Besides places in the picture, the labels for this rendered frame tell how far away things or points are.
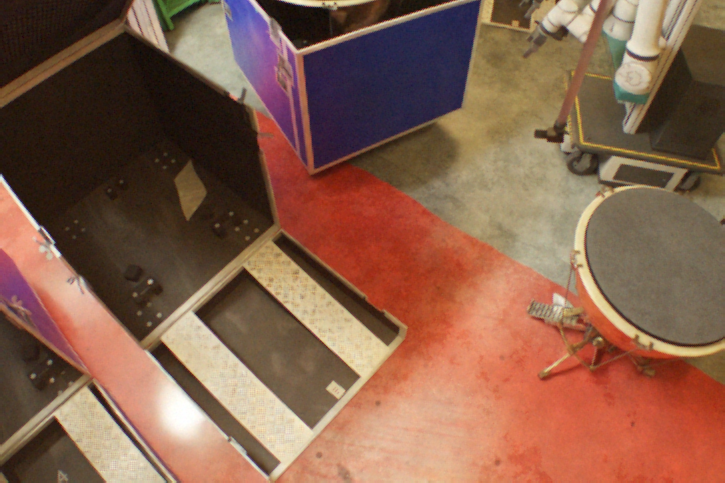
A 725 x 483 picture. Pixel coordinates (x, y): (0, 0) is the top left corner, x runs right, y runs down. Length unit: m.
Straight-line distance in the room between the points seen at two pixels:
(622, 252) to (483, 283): 0.92
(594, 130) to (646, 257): 1.26
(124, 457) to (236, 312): 0.83
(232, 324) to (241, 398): 0.39
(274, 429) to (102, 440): 0.74
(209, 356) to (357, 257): 0.89
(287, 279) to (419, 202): 0.88
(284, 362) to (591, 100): 2.27
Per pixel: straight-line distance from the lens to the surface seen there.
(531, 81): 3.78
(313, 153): 2.65
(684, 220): 2.16
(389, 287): 2.55
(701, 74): 2.90
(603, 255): 1.89
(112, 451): 2.40
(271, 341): 2.43
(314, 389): 2.34
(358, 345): 2.37
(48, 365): 2.52
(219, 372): 2.33
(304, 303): 2.40
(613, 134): 3.09
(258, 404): 2.30
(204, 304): 2.47
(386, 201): 2.83
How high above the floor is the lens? 2.25
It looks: 54 degrees down
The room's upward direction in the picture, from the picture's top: straight up
